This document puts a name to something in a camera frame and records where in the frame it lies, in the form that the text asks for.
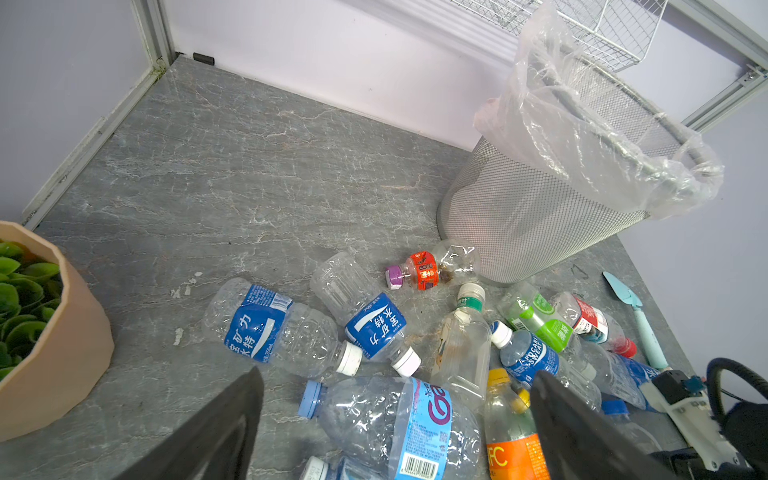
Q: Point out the white wire wall shelf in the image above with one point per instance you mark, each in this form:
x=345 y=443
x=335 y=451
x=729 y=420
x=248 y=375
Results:
x=617 y=33

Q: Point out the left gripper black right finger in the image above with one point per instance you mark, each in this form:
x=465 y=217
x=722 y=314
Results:
x=578 y=444

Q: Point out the small red label purple cap bottle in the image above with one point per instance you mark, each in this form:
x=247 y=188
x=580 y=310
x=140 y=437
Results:
x=449 y=261

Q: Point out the blue label bottle white cap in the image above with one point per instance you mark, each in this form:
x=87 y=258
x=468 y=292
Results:
x=369 y=317

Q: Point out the red label clear bottle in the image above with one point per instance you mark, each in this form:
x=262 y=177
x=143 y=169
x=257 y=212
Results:
x=594 y=325

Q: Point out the clear bottle green band cap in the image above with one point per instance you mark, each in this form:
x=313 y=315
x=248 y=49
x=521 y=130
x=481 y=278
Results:
x=463 y=356

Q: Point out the small blue label bottle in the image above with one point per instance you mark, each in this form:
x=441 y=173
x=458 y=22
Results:
x=617 y=413

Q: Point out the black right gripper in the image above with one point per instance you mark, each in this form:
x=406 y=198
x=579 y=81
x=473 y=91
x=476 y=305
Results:
x=745 y=427

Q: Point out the green label clear bottle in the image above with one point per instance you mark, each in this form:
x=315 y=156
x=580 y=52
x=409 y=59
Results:
x=525 y=308

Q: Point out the orange label bottle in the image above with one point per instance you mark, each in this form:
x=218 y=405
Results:
x=512 y=443

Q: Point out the potted green plant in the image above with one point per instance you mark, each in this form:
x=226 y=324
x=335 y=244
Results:
x=56 y=339

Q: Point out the blue pocari label bottle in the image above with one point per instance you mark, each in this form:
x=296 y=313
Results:
x=524 y=355

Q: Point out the grey mesh waste bin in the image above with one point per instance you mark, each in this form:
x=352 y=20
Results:
x=521 y=220

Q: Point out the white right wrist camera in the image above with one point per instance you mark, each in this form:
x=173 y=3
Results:
x=685 y=400

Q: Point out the blue label bottle red cap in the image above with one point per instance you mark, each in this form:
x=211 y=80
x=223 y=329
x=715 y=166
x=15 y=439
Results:
x=621 y=377

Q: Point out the large blue label water bottle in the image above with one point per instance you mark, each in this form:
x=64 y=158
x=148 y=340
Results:
x=405 y=428

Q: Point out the blue label clear water bottle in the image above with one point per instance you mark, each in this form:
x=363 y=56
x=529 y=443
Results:
x=273 y=329

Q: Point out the light blue garden trowel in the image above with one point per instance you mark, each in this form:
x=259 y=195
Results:
x=650 y=344

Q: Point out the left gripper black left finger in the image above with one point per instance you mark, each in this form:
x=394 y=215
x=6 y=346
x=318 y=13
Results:
x=216 y=443

